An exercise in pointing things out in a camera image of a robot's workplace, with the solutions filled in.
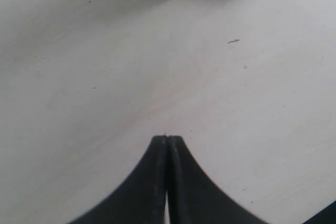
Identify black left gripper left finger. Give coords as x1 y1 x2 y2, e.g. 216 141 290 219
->
72 135 167 224

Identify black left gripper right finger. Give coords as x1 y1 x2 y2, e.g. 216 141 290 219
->
165 136 264 224

